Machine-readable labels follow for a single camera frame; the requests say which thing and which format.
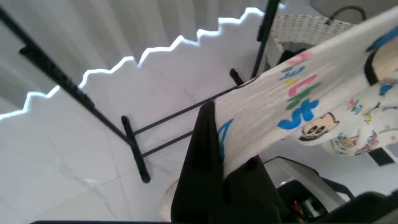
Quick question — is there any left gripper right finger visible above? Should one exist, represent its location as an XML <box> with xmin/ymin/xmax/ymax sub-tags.
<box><xmin>223</xmin><ymin>157</ymin><xmax>287</xmax><ymax>223</ymax></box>

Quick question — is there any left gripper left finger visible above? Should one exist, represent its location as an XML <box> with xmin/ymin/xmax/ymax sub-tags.
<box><xmin>170</xmin><ymin>101</ymin><xmax>224</xmax><ymax>223</ymax></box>

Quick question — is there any cream printed garment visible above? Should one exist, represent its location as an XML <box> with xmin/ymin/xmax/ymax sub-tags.
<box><xmin>160</xmin><ymin>6</ymin><xmax>398</xmax><ymax>222</ymax></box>

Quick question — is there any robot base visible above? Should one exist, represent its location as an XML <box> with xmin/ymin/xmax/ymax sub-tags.
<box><xmin>264</xmin><ymin>156</ymin><xmax>398</xmax><ymax>224</ymax></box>

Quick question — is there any black clothes rack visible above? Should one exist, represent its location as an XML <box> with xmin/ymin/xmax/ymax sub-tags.
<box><xmin>0</xmin><ymin>0</ymin><xmax>280</xmax><ymax>184</ymax></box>

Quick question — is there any white laundry basket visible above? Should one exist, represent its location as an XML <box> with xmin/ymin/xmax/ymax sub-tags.
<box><xmin>266</xmin><ymin>5</ymin><xmax>368</xmax><ymax>68</ymax></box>

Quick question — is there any black garment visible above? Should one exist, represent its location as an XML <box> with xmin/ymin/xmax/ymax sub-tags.
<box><xmin>276</xmin><ymin>48</ymin><xmax>307</xmax><ymax>65</ymax></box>

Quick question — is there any white curtain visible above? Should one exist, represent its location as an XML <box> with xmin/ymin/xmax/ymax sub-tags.
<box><xmin>0</xmin><ymin>0</ymin><xmax>271</xmax><ymax>113</ymax></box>

